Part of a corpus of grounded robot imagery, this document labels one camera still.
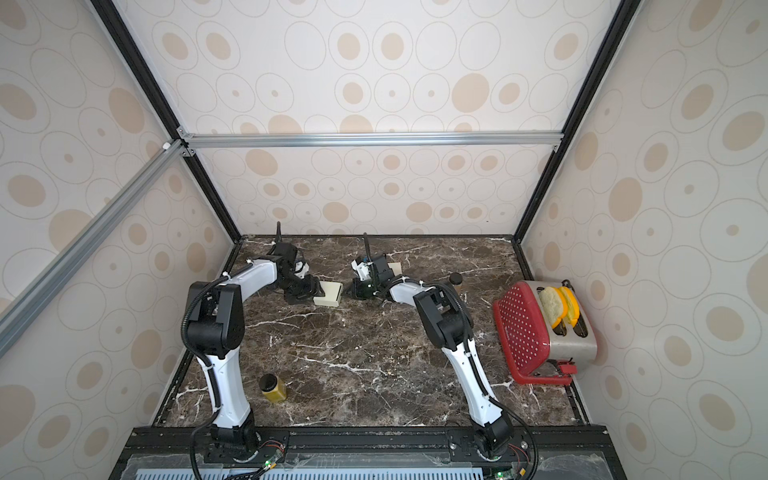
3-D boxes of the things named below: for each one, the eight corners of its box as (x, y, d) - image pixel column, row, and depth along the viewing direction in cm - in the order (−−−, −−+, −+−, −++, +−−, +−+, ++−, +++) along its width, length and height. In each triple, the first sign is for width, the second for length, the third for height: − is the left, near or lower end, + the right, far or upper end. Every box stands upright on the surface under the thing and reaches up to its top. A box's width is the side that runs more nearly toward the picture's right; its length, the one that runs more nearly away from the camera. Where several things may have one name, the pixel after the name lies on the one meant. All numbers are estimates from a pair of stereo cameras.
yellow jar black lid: (269, 402, 82) (256, 391, 75) (273, 385, 85) (261, 373, 78) (285, 402, 82) (274, 391, 75) (288, 385, 85) (278, 373, 78)
